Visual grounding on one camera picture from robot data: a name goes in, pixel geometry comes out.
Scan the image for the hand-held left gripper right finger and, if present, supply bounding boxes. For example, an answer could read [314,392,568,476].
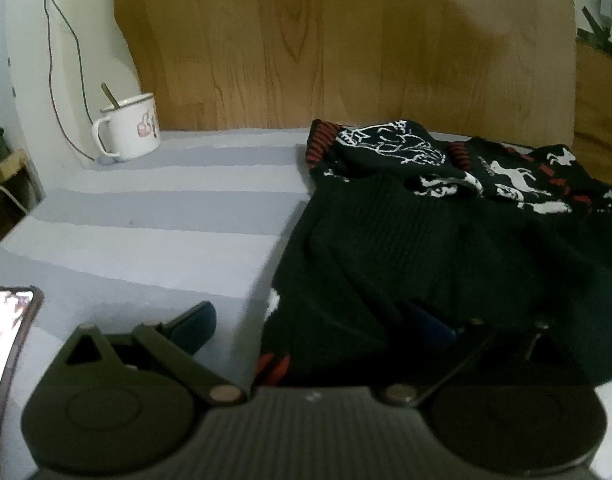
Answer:
[378,300,584,407]

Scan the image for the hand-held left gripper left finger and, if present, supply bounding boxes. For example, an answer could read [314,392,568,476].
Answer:
[60,302,249,406]

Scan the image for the black sweater with white print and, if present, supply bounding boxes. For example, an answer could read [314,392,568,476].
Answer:
[255,118,612,397]

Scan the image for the grey striped bed sheet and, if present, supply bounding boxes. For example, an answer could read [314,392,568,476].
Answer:
[0,126,612,473]

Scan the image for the smartphone with dark case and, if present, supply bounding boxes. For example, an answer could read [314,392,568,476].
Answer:
[0,285,44,467]

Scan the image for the white floral mug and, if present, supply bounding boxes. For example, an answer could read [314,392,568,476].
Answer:
[90,92,162,162]

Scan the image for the metal spoon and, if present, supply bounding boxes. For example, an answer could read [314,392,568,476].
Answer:
[100,82,122,111]

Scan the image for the cardboard box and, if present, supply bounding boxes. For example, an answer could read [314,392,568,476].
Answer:
[0,127,42,256]

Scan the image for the brown wooden board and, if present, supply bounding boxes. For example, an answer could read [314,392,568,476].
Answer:
[572,39,612,193]

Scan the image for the wooden headboard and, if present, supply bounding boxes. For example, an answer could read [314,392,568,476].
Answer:
[110,0,578,147]

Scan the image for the white cable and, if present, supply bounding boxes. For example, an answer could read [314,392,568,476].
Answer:
[0,182,30,217]

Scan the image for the thin dark wall cable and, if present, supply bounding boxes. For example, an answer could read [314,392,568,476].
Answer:
[34,0,97,164]

